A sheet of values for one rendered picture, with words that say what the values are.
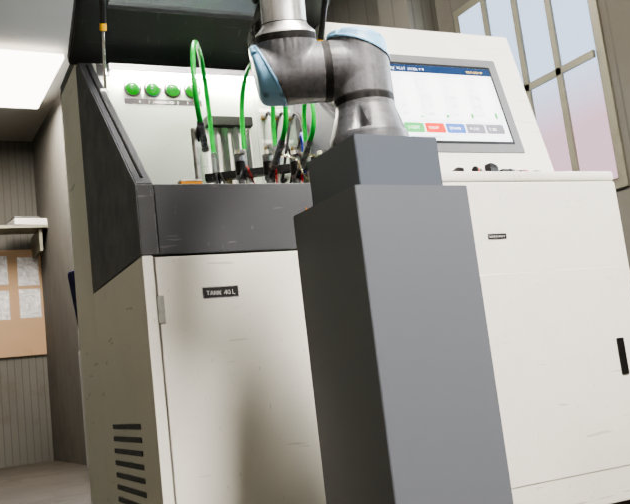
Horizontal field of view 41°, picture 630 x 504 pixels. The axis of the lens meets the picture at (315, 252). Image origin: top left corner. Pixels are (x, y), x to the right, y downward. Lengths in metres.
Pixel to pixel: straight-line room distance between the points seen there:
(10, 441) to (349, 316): 7.72
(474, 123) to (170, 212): 1.15
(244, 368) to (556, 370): 0.87
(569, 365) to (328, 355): 0.98
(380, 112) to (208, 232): 0.54
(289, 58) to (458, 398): 0.68
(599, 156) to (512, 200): 1.95
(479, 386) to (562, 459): 0.85
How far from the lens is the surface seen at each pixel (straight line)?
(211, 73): 2.60
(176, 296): 1.85
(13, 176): 9.39
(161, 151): 2.50
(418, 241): 1.47
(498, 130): 2.72
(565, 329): 2.36
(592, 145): 4.28
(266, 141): 2.62
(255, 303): 1.91
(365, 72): 1.60
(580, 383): 2.38
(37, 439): 9.08
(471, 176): 2.27
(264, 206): 1.96
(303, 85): 1.59
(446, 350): 1.47
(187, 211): 1.90
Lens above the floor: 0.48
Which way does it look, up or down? 9 degrees up
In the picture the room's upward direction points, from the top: 7 degrees counter-clockwise
